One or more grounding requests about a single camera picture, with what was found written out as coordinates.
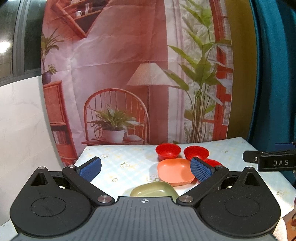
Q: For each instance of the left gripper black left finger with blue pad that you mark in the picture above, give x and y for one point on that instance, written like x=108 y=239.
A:
x=80 y=177

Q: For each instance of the floral checked tablecloth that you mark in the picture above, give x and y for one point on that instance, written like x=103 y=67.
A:
x=126 y=167

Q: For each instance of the orange square plate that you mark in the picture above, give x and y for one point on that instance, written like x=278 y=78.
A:
x=176 y=171

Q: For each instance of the printed room scene backdrop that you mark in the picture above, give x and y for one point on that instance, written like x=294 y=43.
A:
x=135 y=73

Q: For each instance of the red round bowl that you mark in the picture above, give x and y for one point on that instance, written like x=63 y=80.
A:
x=167 y=151
x=196 y=151
x=212 y=162

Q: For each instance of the olive green square plate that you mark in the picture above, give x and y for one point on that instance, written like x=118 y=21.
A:
x=154 y=189

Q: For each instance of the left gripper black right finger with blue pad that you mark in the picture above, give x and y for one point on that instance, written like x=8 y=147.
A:
x=210 y=179

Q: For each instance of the teal curtain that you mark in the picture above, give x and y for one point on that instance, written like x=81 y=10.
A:
x=273 y=118

